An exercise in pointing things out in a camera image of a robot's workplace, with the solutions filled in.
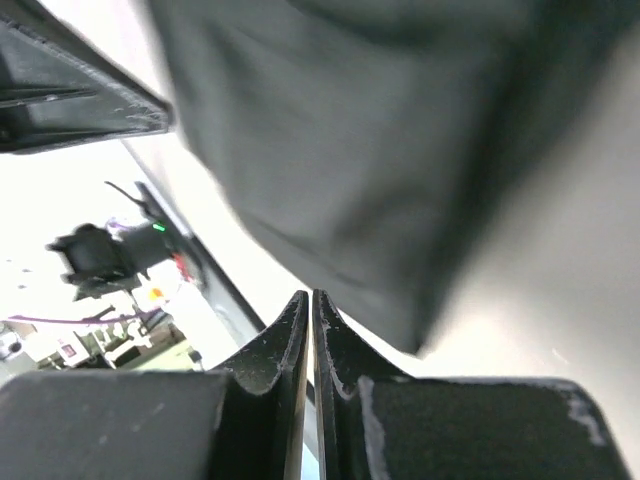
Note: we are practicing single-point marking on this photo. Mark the black t shirt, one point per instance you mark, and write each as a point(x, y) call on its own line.
point(364, 144)

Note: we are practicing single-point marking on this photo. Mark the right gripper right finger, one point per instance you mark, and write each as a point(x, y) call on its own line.
point(377, 422)

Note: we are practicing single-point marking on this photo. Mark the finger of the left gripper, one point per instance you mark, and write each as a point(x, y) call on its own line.
point(57, 91)

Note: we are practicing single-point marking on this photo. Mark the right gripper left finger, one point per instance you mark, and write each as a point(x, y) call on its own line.
point(240, 420)

